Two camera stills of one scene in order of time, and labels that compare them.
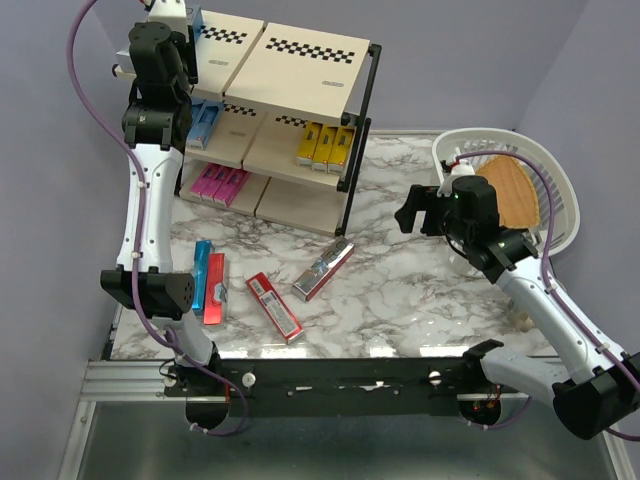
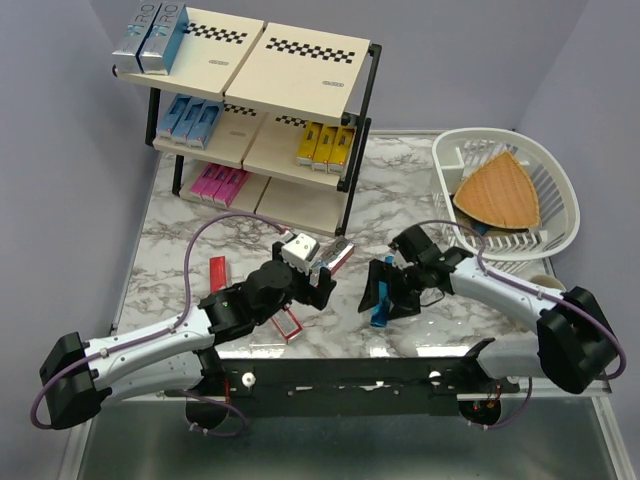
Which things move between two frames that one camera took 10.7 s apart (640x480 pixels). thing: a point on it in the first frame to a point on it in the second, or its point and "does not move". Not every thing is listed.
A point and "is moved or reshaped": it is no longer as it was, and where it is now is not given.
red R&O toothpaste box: [214, 302] does not move
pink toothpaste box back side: [232, 184] does not move
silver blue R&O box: [194, 18] is moved or reshaped
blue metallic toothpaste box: [202, 249] to [380, 312]
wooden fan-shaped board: [516, 196] does not move
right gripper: [421, 197] to [371, 295]
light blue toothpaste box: [200, 131] does not move
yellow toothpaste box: [341, 150] does not move
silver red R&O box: [313, 278] does not move
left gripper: [186, 50] to [317, 297]
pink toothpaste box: [215, 180] does not move
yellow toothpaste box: [324, 146] does not move
